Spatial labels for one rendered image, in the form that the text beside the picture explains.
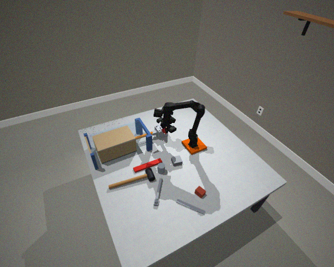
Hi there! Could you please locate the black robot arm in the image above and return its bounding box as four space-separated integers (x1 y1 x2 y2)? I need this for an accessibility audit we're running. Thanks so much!
154 100 205 148

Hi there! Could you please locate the grey cylinder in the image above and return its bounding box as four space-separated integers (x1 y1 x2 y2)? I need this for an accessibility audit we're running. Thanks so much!
158 163 165 174

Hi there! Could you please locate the black-headed mallet with wooden handle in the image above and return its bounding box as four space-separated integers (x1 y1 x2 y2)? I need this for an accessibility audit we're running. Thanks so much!
108 168 155 189

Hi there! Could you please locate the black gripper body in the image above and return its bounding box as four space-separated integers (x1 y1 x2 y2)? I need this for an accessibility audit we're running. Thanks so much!
156 117 176 133

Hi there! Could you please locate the grey flat bar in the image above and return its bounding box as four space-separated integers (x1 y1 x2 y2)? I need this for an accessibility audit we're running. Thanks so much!
176 199 205 215

